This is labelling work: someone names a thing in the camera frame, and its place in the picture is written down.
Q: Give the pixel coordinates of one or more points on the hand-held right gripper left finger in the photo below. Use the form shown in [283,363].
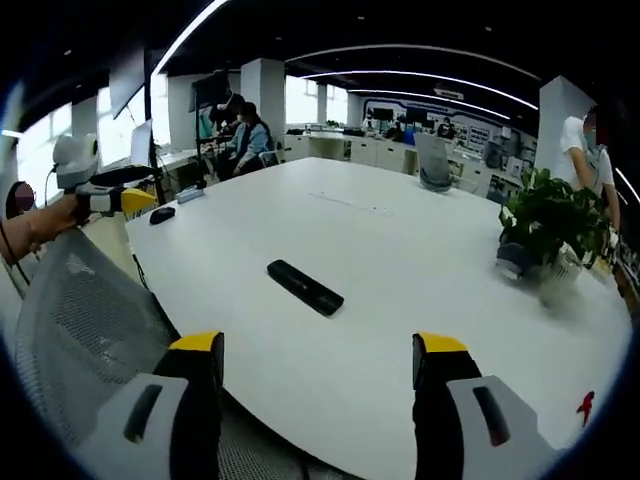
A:
[165,425]

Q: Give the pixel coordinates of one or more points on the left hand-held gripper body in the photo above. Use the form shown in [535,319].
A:
[75,162]

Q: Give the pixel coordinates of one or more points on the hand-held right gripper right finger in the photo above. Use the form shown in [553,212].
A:
[450,430]

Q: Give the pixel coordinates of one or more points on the black remote control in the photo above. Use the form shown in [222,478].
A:
[305,287]

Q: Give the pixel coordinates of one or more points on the person's left hand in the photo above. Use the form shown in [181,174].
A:
[52,220]

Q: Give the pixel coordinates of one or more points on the black computer mouse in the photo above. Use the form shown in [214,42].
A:
[162,215]

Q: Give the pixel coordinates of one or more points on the white power strip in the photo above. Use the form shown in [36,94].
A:
[191,193]

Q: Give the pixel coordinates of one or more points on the black monitor on stand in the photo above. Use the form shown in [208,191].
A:
[127,82]

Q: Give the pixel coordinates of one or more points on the black screen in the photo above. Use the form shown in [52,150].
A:
[210,92]

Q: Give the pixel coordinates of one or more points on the grey mesh office chair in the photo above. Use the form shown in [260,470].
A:
[85,330]

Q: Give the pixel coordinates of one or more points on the red sticker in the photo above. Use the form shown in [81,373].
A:
[586,407]

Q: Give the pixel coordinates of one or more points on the white cabinet row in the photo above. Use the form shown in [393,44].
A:
[345,149]

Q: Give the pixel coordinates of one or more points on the green potted plant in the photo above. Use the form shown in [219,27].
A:
[550,225]

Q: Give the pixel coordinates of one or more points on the white office chair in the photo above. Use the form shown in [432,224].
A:
[434,162]

